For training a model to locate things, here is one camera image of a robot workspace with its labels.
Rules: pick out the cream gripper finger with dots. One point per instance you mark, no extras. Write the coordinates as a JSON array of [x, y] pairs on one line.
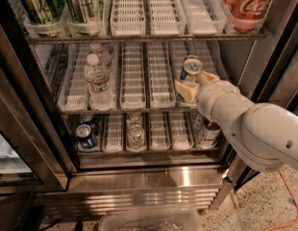
[[186, 90], [205, 77]]

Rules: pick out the red bull can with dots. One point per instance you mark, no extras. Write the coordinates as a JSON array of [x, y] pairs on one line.
[[191, 67]]

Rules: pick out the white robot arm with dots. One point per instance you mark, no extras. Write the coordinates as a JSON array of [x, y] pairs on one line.
[[264, 135]]

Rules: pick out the rear silver soda can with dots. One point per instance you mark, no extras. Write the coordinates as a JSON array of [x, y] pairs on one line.
[[134, 118]]

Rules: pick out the silver soda can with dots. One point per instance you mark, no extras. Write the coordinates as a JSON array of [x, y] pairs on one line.
[[134, 118], [135, 136]]

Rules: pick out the front silver soda can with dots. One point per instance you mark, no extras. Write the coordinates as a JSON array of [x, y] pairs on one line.
[[135, 136]]

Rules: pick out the front coca-cola can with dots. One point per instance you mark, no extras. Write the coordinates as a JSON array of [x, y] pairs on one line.
[[247, 14]]

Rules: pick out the stainless steel display fridge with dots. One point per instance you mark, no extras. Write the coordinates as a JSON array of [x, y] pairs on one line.
[[38, 146]]

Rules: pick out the rear blue pepsi can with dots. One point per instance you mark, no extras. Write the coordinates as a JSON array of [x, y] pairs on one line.
[[91, 121]]

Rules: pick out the blue pepsi can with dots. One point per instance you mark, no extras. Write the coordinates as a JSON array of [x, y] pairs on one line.
[[85, 137], [91, 121]]

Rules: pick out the front blue pepsi can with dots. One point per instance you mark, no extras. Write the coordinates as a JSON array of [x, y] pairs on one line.
[[85, 137]]

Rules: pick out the green tall can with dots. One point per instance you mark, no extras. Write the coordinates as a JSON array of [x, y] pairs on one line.
[[85, 15], [46, 14]]

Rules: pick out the left green tall can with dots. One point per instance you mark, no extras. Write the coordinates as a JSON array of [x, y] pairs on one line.
[[46, 14]]

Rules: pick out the white tray under red bull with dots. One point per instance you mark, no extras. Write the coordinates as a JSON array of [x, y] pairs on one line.
[[178, 53]]

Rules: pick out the brown drink bottle white cap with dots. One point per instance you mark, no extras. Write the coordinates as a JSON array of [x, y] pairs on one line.
[[206, 132]]

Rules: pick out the white tray under water bottles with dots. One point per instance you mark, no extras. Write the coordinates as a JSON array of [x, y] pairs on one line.
[[98, 74]]

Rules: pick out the white tray under coca-cola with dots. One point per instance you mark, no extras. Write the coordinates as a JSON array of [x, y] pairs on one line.
[[229, 14]]

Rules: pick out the front clear water bottle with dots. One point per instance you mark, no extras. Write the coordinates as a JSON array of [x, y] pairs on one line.
[[98, 84]]

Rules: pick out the clear water bottle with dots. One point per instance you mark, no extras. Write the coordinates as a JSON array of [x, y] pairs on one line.
[[98, 84], [102, 53]]

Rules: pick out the rear clear water bottle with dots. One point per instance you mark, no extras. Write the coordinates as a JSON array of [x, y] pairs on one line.
[[102, 53]]

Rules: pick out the clear plastic bin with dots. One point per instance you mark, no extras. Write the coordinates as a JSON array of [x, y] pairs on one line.
[[152, 219]]

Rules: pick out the top wire shelf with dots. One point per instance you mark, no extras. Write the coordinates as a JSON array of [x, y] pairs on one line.
[[77, 40]]

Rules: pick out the wire shelf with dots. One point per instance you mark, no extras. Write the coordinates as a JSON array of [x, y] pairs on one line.
[[144, 152], [125, 111], [77, 40]]

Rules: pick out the bottom wire shelf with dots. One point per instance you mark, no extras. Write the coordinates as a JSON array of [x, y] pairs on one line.
[[144, 152]]

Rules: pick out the middle wire shelf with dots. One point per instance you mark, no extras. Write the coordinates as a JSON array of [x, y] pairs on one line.
[[125, 111]]

